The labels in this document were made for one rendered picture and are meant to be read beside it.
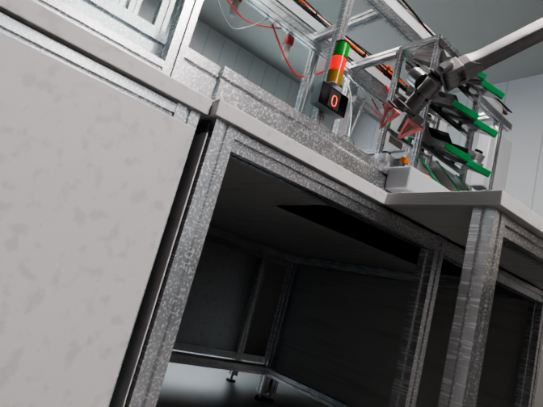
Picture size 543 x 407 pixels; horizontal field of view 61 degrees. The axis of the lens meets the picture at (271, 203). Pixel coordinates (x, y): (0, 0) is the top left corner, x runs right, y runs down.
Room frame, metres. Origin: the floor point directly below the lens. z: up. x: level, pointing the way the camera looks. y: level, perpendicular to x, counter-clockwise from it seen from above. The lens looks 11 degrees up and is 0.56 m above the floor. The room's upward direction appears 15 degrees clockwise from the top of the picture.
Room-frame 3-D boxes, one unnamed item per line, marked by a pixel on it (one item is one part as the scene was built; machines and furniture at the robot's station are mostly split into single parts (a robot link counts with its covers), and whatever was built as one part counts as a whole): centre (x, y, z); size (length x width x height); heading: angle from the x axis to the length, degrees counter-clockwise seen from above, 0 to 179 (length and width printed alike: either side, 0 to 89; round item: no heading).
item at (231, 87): (1.11, -0.18, 0.91); 0.89 x 0.06 x 0.11; 127
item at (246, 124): (1.75, -0.05, 0.85); 1.50 x 1.41 x 0.03; 127
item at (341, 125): (2.75, -0.30, 1.56); 0.09 x 0.04 x 1.39; 127
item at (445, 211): (1.35, -0.57, 0.84); 0.90 x 0.70 x 0.03; 125
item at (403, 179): (1.17, -0.37, 0.93); 0.21 x 0.07 x 0.06; 127
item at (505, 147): (2.88, -1.35, 1.43); 0.30 x 0.09 x 1.13; 127
